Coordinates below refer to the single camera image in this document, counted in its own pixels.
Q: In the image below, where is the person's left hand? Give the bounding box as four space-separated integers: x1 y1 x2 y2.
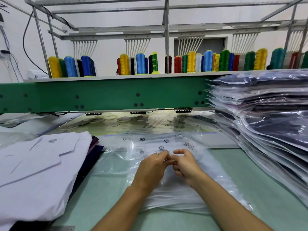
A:
131 150 172 194

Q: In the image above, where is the person's right forearm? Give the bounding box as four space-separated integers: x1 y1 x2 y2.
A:
193 179 274 231

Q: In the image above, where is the row of coloured thread spools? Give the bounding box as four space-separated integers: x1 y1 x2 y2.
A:
47 47 308 78

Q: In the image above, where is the person's left forearm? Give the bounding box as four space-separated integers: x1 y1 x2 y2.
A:
91 186 151 231

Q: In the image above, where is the black hanging cable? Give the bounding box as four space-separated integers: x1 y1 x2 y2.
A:
22 9 49 75

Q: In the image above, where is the person's right hand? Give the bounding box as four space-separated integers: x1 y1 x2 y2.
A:
170 149 209 189

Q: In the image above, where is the white box device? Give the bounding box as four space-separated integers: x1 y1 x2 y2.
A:
26 70 49 80

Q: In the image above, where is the stack of bagged garments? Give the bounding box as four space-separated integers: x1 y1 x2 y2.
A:
209 70 308 206

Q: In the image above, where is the green machine beam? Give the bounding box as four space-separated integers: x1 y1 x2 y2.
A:
0 74 222 114

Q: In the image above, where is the grey metal thread rack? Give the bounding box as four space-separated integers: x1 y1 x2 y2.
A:
24 0 308 77

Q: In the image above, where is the stack of plastic bags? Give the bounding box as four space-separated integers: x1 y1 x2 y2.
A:
91 132 254 215

